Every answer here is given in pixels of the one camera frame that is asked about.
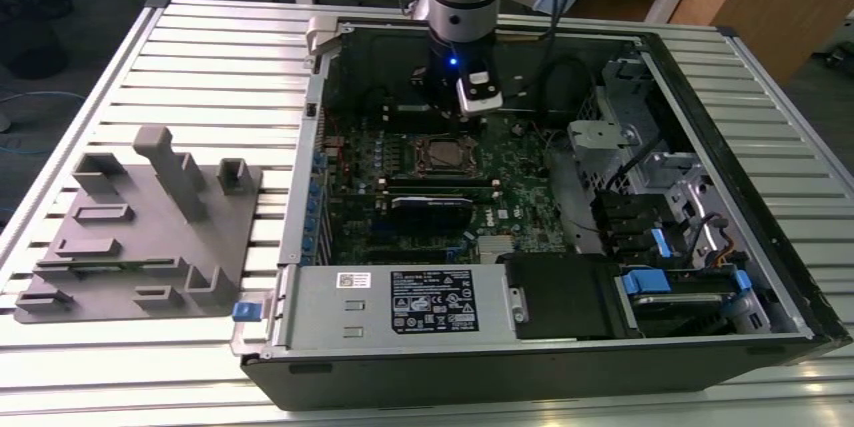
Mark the black silver PC case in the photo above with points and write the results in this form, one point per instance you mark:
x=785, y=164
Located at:
x=467, y=382

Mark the black office chair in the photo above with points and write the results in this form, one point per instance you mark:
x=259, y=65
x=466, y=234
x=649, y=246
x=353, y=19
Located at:
x=34, y=47

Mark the CPU socket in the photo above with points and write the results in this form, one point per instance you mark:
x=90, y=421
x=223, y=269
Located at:
x=417, y=169

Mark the grey parts rack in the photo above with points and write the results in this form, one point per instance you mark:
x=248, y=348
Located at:
x=154, y=247

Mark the black graphics card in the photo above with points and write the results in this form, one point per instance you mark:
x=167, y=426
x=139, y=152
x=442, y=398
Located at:
x=434, y=212

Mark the silver green CPU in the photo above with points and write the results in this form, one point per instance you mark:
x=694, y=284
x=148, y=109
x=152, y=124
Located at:
x=447, y=153

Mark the green motherboard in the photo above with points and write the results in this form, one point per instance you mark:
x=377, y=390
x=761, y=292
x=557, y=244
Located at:
x=527, y=187

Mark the grey plastic case latch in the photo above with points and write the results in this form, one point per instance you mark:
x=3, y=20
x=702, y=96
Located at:
x=321, y=34

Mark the silver metal drive cage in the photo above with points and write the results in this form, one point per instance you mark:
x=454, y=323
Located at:
x=667, y=164

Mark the green RAM stick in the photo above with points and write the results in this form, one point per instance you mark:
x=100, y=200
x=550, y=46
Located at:
x=441, y=191

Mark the black plastic bay holder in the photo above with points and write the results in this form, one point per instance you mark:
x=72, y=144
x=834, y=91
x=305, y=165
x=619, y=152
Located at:
x=627, y=217

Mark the silver cage bracket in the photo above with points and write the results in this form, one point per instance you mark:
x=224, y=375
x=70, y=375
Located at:
x=594, y=134

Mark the blue disk carrier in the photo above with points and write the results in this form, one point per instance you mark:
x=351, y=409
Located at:
x=643, y=279

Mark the silver power supply unit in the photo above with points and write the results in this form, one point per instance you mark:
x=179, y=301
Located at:
x=321, y=317

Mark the silver finned heatsink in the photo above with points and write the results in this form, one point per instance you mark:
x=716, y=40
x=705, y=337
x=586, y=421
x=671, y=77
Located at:
x=499, y=243

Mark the blue case latch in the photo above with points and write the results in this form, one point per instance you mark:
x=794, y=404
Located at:
x=246, y=312

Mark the blue plastic clip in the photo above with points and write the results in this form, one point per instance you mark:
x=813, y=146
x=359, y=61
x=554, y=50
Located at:
x=659, y=242

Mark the black chair base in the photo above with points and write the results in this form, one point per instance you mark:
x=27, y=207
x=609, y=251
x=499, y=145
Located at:
x=842, y=54

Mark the black plastic shroud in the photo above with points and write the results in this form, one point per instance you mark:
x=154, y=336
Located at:
x=567, y=297

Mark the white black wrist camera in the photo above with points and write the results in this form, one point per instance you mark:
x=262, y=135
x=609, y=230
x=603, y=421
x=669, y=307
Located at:
x=479, y=92

